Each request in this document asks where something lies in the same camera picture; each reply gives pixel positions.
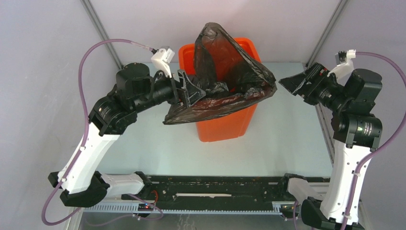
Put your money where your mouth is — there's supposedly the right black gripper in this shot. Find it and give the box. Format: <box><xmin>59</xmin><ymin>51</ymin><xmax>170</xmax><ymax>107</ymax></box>
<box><xmin>278</xmin><ymin>61</ymin><xmax>349</xmax><ymax>112</ymax></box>

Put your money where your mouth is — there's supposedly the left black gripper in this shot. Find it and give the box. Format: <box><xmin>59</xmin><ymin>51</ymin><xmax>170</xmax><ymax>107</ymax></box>
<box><xmin>133</xmin><ymin>66</ymin><xmax>206</xmax><ymax>114</ymax></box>

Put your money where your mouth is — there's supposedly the black plastic trash bag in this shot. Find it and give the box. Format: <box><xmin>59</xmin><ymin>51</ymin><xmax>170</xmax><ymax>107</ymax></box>
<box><xmin>163</xmin><ymin>22</ymin><xmax>277</xmax><ymax>125</ymax></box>

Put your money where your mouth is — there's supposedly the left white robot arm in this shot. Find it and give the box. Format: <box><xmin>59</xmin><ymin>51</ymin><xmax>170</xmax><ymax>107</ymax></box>
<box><xmin>48</xmin><ymin>63</ymin><xmax>206</xmax><ymax>207</ymax></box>

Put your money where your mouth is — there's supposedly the orange plastic trash bin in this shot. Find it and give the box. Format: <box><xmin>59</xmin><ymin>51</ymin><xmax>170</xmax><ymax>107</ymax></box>
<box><xmin>178</xmin><ymin>44</ymin><xmax>257</xmax><ymax>142</ymax></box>

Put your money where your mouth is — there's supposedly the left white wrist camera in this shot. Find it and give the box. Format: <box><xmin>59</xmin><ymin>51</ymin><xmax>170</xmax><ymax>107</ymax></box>
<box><xmin>151</xmin><ymin>46</ymin><xmax>175</xmax><ymax>78</ymax></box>

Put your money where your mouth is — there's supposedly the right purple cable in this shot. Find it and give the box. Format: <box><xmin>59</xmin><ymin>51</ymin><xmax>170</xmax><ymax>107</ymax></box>
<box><xmin>283</xmin><ymin>51</ymin><xmax>406</xmax><ymax>230</ymax></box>

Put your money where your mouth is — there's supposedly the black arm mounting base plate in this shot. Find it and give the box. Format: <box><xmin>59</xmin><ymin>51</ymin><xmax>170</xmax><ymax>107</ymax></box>
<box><xmin>137</xmin><ymin>173</ymin><xmax>304</xmax><ymax>211</ymax></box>

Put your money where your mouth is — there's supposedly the grey cable duct strip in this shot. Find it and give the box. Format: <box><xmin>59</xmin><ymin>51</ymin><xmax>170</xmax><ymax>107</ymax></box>
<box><xmin>84</xmin><ymin>202</ymin><xmax>282</xmax><ymax>215</ymax></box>

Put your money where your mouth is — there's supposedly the aluminium frame rail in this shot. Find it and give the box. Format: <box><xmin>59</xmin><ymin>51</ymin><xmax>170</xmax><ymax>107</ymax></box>
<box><xmin>73</xmin><ymin>181</ymin><xmax>362</xmax><ymax>207</ymax></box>

